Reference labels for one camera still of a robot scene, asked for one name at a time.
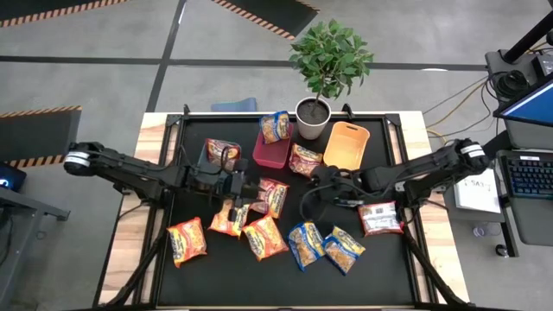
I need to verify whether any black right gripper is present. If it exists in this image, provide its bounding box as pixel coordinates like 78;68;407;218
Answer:
310;166;375;204

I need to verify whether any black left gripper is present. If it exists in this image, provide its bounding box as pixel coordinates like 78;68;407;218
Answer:
185;159;268;224

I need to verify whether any red Maruchan noodle pack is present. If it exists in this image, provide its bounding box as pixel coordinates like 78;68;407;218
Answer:
357;200;406;238
205;137;242;172
288;143;324;179

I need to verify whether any orange plastic basket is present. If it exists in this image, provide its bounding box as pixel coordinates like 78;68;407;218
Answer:
322;120;372;172

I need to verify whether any pink plastic basket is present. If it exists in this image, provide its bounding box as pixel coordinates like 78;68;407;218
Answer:
251;122;295;169

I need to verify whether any green plant in white pot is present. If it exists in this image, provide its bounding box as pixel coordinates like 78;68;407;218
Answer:
288;17;376;142

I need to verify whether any black table mat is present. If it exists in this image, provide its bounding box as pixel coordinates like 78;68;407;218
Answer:
157;114;416;308

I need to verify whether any wooden table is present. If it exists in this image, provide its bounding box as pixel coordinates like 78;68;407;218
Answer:
98;111;471;310

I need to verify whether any black hazard-striped floor mat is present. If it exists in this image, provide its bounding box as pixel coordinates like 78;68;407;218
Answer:
211;0;321;41
0;105;83;169
0;0;130;29

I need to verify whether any black backlit keyboard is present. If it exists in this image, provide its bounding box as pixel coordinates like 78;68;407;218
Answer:
502;153;553;200

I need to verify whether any grey equipment cart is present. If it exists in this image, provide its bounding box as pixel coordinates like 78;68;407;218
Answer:
495;116;553;247

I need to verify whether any grey metal desk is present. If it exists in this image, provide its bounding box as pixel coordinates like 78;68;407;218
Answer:
0;185;73;311

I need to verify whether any computer monitor blue screen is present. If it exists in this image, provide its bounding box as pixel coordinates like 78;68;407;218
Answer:
493;71;553;129

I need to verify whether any black device with blue light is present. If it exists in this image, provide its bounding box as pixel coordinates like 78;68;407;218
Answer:
0;162;28;194

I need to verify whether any black pole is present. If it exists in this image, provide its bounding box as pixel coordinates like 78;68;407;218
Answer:
502;10;553;65

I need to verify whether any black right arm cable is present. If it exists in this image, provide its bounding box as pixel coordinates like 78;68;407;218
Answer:
299;183;329;224

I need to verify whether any yellow floor cable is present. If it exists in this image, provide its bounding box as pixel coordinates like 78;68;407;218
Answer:
425;81;489;146

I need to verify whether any grey floor cable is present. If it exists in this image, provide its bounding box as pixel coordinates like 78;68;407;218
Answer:
422;76;489;117

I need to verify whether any coiled black cable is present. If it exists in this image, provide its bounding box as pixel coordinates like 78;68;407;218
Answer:
492;68;531;101

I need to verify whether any grey desk with cables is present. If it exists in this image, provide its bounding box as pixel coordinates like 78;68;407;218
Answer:
484;48;553;103

